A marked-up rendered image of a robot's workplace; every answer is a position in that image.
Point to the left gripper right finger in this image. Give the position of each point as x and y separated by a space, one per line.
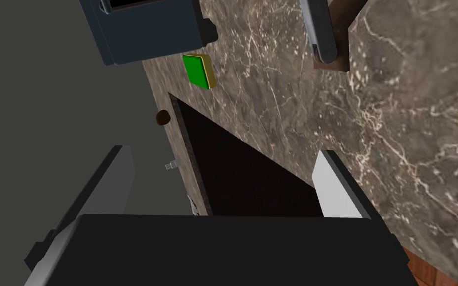
338 190

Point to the green and yellow sponge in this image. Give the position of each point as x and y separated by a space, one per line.
197 71

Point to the dark blue toaster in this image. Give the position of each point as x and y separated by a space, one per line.
149 29

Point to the small silver knob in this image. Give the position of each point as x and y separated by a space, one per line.
172 165

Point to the dark brown round knob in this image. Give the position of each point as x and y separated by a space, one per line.
163 117

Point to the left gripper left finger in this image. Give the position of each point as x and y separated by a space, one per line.
106 186

